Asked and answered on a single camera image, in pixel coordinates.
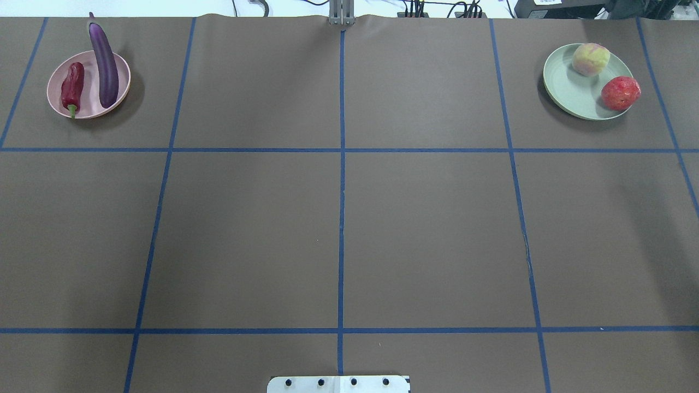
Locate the red pomegranate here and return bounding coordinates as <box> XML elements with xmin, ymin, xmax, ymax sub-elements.
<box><xmin>601</xmin><ymin>75</ymin><xmax>642</xmax><ymax>112</ymax></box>

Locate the purple eggplant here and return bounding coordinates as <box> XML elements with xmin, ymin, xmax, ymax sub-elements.
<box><xmin>87</xmin><ymin>11</ymin><xmax>119</xmax><ymax>109</ymax></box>

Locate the black box white label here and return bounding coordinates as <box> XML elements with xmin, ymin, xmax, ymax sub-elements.
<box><xmin>514</xmin><ymin>1</ymin><xmax>607</xmax><ymax>19</ymax></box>

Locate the pink plastic plate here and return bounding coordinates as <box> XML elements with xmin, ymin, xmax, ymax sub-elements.
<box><xmin>46</xmin><ymin>50</ymin><xmax>132</xmax><ymax>120</ymax></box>

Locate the green plastic plate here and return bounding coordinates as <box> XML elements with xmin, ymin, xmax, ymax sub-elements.
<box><xmin>542</xmin><ymin>43</ymin><xmax>634</xmax><ymax>121</ymax></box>

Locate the aluminium frame post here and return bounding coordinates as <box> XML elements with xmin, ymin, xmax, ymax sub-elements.
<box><xmin>328</xmin><ymin>0</ymin><xmax>356</xmax><ymax>26</ymax></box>

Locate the red chili pepper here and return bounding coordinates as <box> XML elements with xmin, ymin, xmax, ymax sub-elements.
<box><xmin>60</xmin><ymin>62</ymin><xmax>85</xmax><ymax>118</ymax></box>

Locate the pink green peach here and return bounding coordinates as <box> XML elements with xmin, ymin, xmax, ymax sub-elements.
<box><xmin>572</xmin><ymin>43</ymin><xmax>611</xmax><ymax>77</ymax></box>

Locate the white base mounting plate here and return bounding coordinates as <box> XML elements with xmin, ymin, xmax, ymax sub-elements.
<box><xmin>266</xmin><ymin>374</ymin><xmax>411</xmax><ymax>392</ymax></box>

